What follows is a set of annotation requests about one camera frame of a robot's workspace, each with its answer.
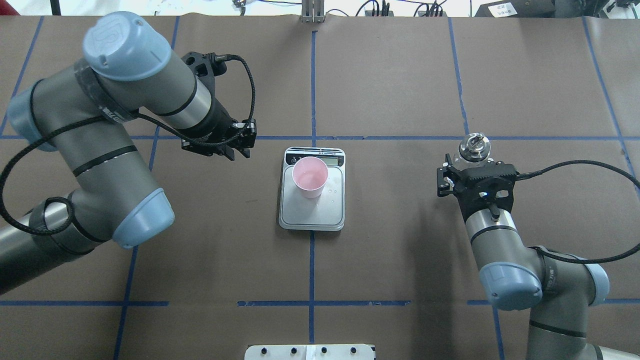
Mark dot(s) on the pink plastic cup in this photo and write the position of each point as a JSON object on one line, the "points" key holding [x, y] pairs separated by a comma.
{"points": [[310, 175]]}

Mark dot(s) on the silver digital kitchen scale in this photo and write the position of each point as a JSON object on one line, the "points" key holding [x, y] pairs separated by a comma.
{"points": [[327, 210]]}

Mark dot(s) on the aluminium frame post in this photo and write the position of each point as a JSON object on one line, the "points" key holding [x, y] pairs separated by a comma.
{"points": [[312, 11]]}

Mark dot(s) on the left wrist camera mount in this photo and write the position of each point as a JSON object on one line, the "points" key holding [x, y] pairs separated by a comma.
{"points": [[206, 68]]}

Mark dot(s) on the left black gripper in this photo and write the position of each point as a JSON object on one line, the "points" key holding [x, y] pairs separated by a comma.
{"points": [[216, 119]]}

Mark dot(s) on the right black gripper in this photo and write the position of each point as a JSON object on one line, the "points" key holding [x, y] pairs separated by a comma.
{"points": [[443, 179]]}

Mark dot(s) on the clear glass sauce bottle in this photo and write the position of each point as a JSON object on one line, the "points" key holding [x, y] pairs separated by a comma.
{"points": [[473, 151]]}

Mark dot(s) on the white mounting pillar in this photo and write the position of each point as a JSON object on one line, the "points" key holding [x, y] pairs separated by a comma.
{"points": [[343, 351]]}

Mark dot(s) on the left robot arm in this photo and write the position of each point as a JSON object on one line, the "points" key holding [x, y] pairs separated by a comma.
{"points": [[128, 71]]}

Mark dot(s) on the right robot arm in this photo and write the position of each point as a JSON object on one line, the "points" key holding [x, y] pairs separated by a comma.
{"points": [[558, 288]]}

